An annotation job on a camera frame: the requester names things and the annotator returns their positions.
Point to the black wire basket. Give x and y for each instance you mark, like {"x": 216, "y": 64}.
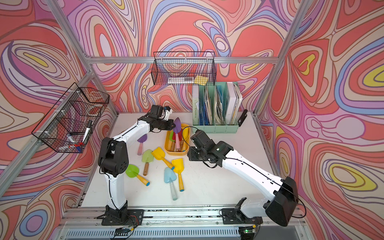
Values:
{"x": 181, "y": 67}
{"x": 64, "y": 132}

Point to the yellow sponge in basket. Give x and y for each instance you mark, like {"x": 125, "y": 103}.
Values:
{"x": 200, "y": 80}

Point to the purple trowel pink handle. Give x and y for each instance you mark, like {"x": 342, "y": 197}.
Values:
{"x": 141, "y": 140}
{"x": 177, "y": 130}

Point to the green trowel yellow handle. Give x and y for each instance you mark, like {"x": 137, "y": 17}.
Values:
{"x": 132, "y": 171}

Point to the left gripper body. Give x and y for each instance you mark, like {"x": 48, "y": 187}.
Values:
{"x": 163, "y": 124}

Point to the light blue trowel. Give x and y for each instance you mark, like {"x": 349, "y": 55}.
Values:
{"x": 169, "y": 178}

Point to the white book in organizer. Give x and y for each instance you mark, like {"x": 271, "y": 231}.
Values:
{"x": 234, "y": 100}

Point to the black stapler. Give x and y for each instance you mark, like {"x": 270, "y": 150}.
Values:
{"x": 242, "y": 118}

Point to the purple trowel pink handle front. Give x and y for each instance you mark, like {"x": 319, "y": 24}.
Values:
{"x": 177, "y": 130}

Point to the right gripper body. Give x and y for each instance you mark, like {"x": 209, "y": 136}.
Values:
{"x": 197, "y": 155}

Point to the mint green file organizer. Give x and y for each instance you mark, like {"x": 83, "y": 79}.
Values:
{"x": 209, "y": 109}

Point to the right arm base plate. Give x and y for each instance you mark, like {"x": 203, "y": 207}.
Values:
{"x": 234, "y": 216}

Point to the black wire basket back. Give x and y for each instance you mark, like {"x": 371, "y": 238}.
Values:
{"x": 181, "y": 67}

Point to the yellow shovel yellow handle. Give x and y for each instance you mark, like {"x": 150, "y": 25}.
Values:
{"x": 179, "y": 167}

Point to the black wire basket left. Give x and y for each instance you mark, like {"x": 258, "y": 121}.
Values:
{"x": 64, "y": 132}

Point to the yellow storage box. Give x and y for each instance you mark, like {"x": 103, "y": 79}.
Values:
{"x": 182, "y": 148}

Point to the black white marker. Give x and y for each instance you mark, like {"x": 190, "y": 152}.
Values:
{"x": 88, "y": 129}

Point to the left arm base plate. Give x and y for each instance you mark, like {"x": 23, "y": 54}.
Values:
{"x": 126, "y": 217}

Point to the light green trowel wooden handle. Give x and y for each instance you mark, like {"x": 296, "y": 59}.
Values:
{"x": 147, "y": 158}

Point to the yellow scoop orange handle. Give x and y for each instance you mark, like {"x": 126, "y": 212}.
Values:
{"x": 159, "y": 154}

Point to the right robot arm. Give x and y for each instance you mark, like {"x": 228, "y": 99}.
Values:
{"x": 281, "y": 201}

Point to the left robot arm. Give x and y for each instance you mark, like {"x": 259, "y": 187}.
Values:
{"x": 113, "y": 158}

